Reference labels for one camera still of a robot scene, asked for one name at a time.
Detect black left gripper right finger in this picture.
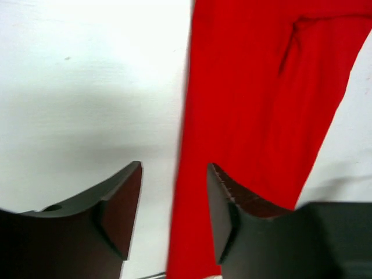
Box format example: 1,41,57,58
207,163,371,278

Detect red t shirt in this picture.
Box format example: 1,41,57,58
166,1,371,278

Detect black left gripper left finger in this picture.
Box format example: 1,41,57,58
1,161,142,278

